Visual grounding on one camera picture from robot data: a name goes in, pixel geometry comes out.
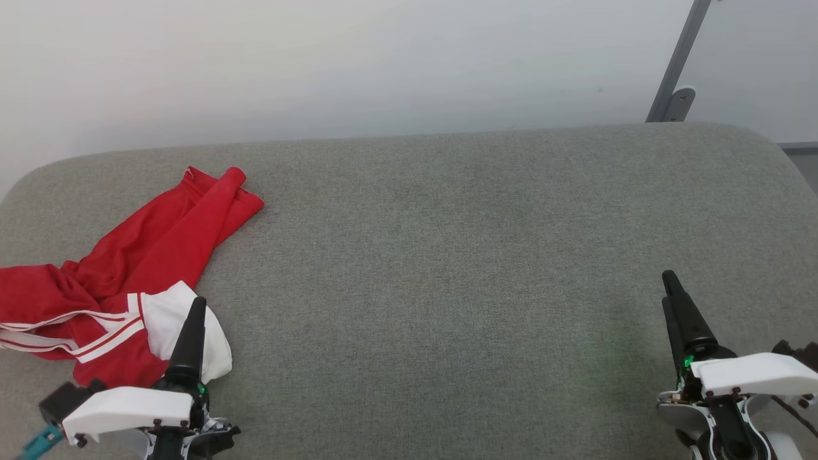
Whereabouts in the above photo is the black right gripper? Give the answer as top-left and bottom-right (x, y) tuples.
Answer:
(657, 270), (777, 460)

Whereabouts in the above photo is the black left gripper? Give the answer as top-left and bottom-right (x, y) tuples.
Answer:
(144, 296), (241, 460)

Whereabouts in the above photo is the red white-striped garment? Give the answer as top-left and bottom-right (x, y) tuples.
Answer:
(0, 166), (265, 389)

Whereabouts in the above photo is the grey fabric sofa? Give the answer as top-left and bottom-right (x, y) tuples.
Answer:
(0, 121), (818, 460)

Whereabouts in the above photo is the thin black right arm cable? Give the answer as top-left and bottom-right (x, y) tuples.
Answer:
(770, 395), (818, 441)

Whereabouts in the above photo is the teal cable connector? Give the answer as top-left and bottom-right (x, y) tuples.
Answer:
(16, 425), (65, 460)

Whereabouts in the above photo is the grey metal post bracket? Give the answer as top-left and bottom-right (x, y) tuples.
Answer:
(663, 86), (697, 123)

